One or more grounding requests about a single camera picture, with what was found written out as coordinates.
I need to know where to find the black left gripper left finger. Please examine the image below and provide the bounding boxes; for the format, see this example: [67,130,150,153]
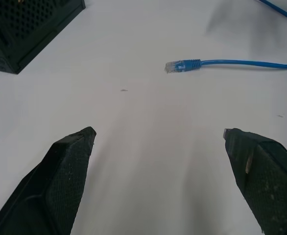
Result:
[0,126,97,235]

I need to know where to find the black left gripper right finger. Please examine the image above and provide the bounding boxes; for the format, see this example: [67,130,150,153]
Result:
[222,127,287,235]

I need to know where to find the black perforated computer case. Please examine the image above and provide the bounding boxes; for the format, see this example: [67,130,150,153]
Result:
[0,0,86,74]

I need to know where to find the blue ethernet cable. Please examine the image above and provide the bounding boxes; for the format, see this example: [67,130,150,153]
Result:
[165,0,287,74]

